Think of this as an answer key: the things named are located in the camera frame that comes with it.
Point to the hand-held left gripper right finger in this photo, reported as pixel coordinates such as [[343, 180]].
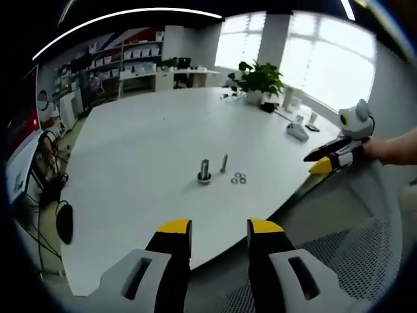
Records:
[[270, 251]]

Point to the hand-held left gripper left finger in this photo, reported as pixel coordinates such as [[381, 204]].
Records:
[[172, 247]]

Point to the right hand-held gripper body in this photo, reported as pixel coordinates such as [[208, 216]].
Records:
[[356, 122]]

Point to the thick threaded metal stud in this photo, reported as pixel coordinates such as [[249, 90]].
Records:
[[204, 166]]

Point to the thin threaded metal stud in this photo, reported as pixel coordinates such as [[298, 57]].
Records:
[[224, 162]]

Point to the white handheld device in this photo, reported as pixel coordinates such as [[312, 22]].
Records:
[[297, 131]]

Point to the small white cup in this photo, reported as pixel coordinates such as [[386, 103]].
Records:
[[313, 117]]

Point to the white cylindrical container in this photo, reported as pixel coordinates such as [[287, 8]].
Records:
[[288, 98]]

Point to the grey mesh office chair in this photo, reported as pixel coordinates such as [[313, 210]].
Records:
[[358, 254]]

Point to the potted green plant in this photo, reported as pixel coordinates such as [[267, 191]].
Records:
[[260, 78]]

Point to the black oval object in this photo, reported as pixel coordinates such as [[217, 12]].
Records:
[[64, 225]]

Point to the ceiling light strip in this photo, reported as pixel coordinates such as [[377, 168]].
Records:
[[348, 9], [146, 10]]

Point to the long white background desk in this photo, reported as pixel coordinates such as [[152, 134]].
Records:
[[195, 72]]

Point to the black background office chair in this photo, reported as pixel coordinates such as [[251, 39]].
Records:
[[182, 71]]

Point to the white panel with print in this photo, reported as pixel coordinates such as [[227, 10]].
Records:
[[23, 169]]

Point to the white low cabinet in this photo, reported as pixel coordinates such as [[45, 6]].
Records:
[[70, 109]]

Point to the small green desk plant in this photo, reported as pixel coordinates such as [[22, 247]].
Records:
[[169, 62]]

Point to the white storage shelf with bins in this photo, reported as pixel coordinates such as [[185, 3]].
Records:
[[140, 52]]

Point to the monitor with red screen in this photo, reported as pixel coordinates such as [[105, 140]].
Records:
[[23, 114]]

